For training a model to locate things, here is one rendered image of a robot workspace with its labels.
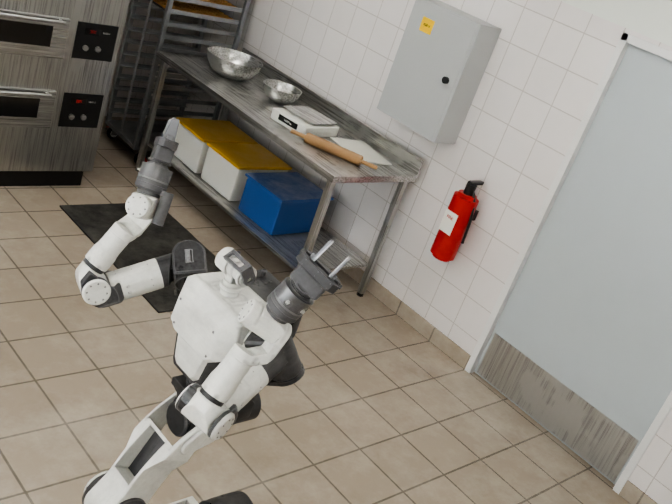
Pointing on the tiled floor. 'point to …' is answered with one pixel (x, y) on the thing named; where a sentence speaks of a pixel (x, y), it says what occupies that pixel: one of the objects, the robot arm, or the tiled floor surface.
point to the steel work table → (250, 95)
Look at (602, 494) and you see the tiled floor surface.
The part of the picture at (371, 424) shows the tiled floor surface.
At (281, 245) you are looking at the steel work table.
